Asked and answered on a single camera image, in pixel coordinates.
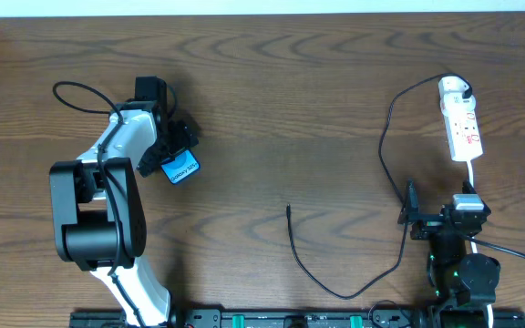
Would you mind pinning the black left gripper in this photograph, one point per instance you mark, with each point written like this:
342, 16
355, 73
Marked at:
171, 148

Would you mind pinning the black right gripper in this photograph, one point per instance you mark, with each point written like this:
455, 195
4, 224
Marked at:
433, 218

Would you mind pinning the blue Samsung Galaxy smartphone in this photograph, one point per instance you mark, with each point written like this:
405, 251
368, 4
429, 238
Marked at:
181, 167

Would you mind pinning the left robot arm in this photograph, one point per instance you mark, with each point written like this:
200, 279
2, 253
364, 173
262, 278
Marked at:
98, 220

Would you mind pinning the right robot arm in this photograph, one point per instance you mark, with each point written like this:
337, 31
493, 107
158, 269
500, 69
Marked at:
465, 281

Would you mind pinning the white power strip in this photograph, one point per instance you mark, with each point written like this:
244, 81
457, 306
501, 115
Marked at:
462, 128

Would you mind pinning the white USB wall charger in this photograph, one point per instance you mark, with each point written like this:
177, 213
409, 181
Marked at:
455, 91

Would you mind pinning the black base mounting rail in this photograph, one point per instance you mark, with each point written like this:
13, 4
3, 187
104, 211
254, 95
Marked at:
387, 317

